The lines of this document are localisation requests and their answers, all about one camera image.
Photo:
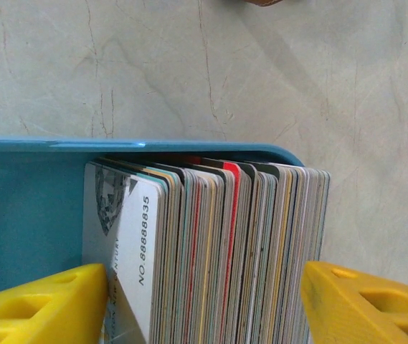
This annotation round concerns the white card number 88888835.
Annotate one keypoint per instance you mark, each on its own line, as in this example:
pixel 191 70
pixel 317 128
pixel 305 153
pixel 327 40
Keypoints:
pixel 132 222

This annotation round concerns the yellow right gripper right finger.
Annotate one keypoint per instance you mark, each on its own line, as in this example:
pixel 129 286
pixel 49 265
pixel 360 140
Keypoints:
pixel 350 311

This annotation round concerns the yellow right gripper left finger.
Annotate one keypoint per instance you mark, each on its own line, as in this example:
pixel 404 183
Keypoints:
pixel 38 311

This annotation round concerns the blue plastic tray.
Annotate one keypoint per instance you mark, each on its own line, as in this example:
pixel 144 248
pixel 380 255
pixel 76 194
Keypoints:
pixel 28 215

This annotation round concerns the stack of plastic cards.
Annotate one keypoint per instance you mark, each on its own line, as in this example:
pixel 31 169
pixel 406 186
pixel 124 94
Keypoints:
pixel 279 251

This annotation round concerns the red edged plastic card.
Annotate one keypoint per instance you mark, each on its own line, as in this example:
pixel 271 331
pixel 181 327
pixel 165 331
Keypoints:
pixel 234 215

